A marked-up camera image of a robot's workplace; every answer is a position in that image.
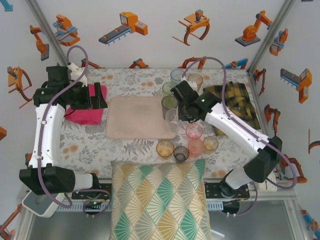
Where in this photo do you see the tall clear glass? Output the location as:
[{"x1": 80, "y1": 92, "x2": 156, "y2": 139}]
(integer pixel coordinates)
[{"x1": 164, "y1": 107, "x2": 180, "y2": 133}]

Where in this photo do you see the tall pink glass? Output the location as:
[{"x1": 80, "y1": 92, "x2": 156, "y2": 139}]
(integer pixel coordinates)
[{"x1": 185, "y1": 122, "x2": 204, "y2": 140}]

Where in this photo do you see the tall dark olive glass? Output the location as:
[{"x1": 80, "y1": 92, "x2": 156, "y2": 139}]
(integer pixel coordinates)
[{"x1": 161, "y1": 95, "x2": 179, "y2": 116}]

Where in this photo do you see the tall amber glass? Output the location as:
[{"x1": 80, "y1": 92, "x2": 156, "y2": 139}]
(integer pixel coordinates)
[{"x1": 187, "y1": 73, "x2": 204, "y2": 93}]

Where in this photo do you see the tall light green glass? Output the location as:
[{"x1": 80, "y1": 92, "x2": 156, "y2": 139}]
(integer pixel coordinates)
[{"x1": 161, "y1": 82, "x2": 177, "y2": 97}]

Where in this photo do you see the tall blue glass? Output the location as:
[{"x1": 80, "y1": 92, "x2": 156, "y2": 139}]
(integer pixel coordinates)
[{"x1": 170, "y1": 69, "x2": 186, "y2": 85}]

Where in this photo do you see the small short amber glass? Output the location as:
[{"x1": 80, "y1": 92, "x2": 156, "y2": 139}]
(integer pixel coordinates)
[{"x1": 202, "y1": 136, "x2": 220, "y2": 152}]

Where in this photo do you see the short grey smoke glass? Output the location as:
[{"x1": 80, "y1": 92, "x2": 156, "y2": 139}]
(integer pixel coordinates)
[{"x1": 173, "y1": 145, "x2": 190, "y2": 163}]

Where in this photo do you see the wide short amber glass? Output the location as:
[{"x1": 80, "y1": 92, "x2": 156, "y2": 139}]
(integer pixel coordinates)
[{"x1": 156, "y1": 139, "x2": 175, "y2": 158}]

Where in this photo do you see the pink rectangular tray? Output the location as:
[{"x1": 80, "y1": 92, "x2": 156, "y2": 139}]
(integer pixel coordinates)
[{"x1": 104, "y1": 96, "x2": 179, "y2": 140}]

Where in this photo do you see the folded pink cloth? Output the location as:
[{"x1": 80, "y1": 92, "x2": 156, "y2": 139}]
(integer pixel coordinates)
[{"x1": 64, "y1": 83, "x2": 108, "y2": 126}]

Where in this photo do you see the yellow black plaid shirt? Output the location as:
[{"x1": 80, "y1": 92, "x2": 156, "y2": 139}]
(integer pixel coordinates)
[{"x1": 202, "y1": 81, "x2": 262, "y2": 137}]

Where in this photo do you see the teal yellow patterned cushion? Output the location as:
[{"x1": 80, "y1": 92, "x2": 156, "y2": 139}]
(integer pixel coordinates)
[{"x1": 109, "y1": 158, "x2": 213, "y2": 240}]

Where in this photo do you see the small green-lit circuit board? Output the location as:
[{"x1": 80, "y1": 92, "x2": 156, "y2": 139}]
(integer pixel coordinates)
[{"x1": 83, "y1": 198, "x2": 105, "y2": 210}]

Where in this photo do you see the white square clock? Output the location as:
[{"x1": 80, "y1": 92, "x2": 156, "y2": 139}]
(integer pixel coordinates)
[{"x1": 257, "y1": 173, "x2": 278, "y2": 192}]

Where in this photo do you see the white box device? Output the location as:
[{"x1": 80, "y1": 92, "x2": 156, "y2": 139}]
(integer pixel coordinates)
[{"x1": 21, "y1": 189, "x2": 62, "y2": 218}]

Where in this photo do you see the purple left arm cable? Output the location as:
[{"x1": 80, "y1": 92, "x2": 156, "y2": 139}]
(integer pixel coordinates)
[{"x1": 36, "y1": 45, "x2": 112, "y2": 219}]

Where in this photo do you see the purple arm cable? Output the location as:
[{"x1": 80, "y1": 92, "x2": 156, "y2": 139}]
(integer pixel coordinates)
[
  {"x1": 182, "y1": 56, "x2": 298, "y2": 218},
  {"x1": 36, "y1": 45, "x2": 112, "y2": 219}
]

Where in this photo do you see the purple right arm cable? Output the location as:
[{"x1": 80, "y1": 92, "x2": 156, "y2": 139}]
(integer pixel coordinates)
[{"x1": 182, "y1": 56, "x2": 298, "y2": 218}]

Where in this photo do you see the aluminium table side rail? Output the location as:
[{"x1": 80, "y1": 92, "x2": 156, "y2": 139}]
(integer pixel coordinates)
[{"x1": 246, "y1": 68, "x2": 286, "y2": 182}]

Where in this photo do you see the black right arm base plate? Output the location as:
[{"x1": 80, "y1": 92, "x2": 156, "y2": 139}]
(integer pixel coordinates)
[{"x1": 204, "y1": 181, "x2": 251, "y2": 201}]

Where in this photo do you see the aluminium frame post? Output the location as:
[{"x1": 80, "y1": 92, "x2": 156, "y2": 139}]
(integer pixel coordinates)
[
  {"x1": 246, "y1": 0, "x2": 298, "y2": 75},
  {"x1": 24, "y1": 0, "x2": 75, "y2": 76}
]

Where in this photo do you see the white slotted cable duct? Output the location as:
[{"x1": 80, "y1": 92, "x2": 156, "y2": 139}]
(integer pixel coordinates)
[{"x1": 56, "y1": 201, "x2": 224, "y2": 212}]

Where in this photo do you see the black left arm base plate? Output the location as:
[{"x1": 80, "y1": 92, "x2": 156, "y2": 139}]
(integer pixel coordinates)
[{"x1": 71, "y1": 183, "x2": 112, "y2": 200}]

